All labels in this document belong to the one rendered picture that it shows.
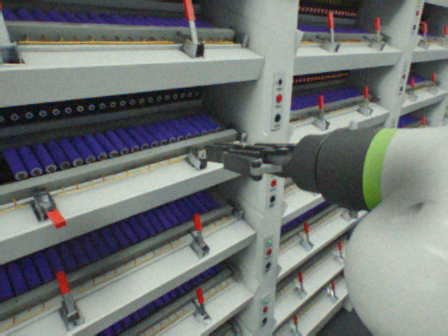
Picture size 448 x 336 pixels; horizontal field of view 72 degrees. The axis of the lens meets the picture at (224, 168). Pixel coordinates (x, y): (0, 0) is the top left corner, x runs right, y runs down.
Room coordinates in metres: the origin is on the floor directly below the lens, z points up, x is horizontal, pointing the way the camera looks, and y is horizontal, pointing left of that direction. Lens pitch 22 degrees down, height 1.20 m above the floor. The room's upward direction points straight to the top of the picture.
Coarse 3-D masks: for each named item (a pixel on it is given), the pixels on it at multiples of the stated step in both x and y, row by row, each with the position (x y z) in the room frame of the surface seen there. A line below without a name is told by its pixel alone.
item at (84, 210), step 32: (0, 128) 0.48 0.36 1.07; (32, 128) 0.51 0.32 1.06; (224, 128) 0.72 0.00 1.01; (256, 128) 0.66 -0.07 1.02; (0, 160) 0.46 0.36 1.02; (96, 192) 0.44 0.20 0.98; (128, 192) 0.45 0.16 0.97; (160, 192) 0.48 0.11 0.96; (192, 192) 0.54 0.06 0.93; (0, 224) 0.35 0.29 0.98; (32, 224) 0.36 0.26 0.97; (96, 224) 0.41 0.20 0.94; (0, 256) 0.33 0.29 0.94
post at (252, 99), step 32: (224, 0) 0.74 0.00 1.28; (256, 0) 0.67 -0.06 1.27; (288, 0) 0.69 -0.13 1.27; (288, 32) 0.69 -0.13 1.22; (288, 64) 0.70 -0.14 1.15; (224, 96) 0.74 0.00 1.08; (256, 96) 0.66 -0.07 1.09; (288, 96) 0.70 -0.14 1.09; (288, 128) 0.71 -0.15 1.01; (256, 192) 0.65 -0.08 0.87; (256, 256) 0.65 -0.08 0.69; (256, 320) 0.66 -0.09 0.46
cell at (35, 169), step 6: (18, 150) 0.47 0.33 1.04; (24, 150) 0.47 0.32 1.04; (30, 150) 0.48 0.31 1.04; (24, 156) 0.46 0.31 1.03; (30, 156) 0.46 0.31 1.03; (24, 162) 0.45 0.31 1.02; (30, 162) 0.45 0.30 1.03; (36, 162) 0.45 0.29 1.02; (30, 168) 0.44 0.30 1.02; (36, 168) 0.44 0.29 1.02; (36, 174) 0.44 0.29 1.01
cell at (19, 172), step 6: (6, 150) 0.46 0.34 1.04; (12, 150) 0.46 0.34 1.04; (6, 156) 0.45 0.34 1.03; (12, 156) 0.45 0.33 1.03; (18, 156) 0.46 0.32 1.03; (12, 162) 0.44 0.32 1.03; (18, 162) 0.44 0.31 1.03; (12, 168) 0.43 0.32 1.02; (18, 168) 0.43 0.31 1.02; (24, 168) 0.43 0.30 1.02; (18, 174) 0.42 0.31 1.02; (24, 174) 0.43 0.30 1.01
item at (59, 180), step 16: (176, 144) 0.57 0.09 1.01; (192, 144) 0.58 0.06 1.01; (112, 160) 0.49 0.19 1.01; (128, 160) 0.49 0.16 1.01; (144, 160) 0.52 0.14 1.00; (160, 160) 0.54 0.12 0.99; (48, 176) 0.42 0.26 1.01; (64, 176) 0.43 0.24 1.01; (80, 176) 0.44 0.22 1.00; (96, 176) 0.46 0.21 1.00; (0, 192) 0.37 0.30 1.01; (16, 192) 0.38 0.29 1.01; (32, 192) 0.40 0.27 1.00; (64, 192) 0.41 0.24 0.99; (16, 208) 0.37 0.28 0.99
